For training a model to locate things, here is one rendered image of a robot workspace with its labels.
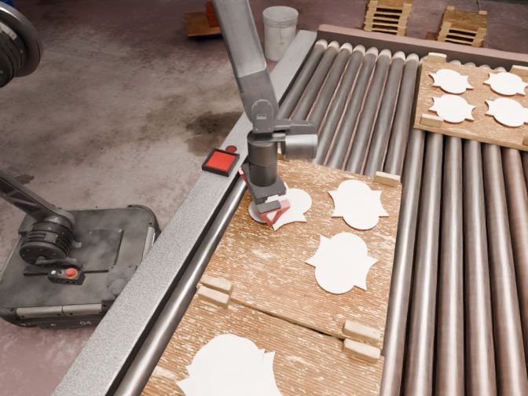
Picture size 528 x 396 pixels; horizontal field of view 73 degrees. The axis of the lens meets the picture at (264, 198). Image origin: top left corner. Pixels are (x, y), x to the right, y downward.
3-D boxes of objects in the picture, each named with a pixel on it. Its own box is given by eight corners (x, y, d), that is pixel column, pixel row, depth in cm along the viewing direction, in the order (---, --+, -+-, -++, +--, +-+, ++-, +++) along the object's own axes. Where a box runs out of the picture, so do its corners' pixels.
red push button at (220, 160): (206, 169, 92) (205, 165, 91) (215, 154, 96) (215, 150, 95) (227, 174, 91) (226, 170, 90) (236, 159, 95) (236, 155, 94)
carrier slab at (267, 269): (196, 291, 69) (196, 287, 68) (265, 156, 95) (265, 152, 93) (379, 352, 61) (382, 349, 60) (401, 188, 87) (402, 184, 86)
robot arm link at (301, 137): (250, 92, 66) (251, 100, 59) (311, 89, 67) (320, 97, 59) (253, 152, 72) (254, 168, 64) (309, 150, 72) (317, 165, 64)
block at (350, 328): (340, 334, 62) (342, 328, 60) (342, 324, 63) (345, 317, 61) (375, 346, 60) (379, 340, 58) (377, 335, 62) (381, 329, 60)
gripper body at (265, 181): (269, 163, 78) (269, 137, 72) (287, 196, 71) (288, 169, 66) (240, 170, 76) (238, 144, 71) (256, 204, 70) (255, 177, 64)
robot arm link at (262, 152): (246, 122, 66) (247, 142, 62) (283, 121, 66) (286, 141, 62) (247, 151, 71) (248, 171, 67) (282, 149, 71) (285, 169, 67)
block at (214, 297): (198, 299, 66) (196, 292, 64) (203, 291, 67) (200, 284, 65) (227, 310, 65) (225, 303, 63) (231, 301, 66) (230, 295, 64)
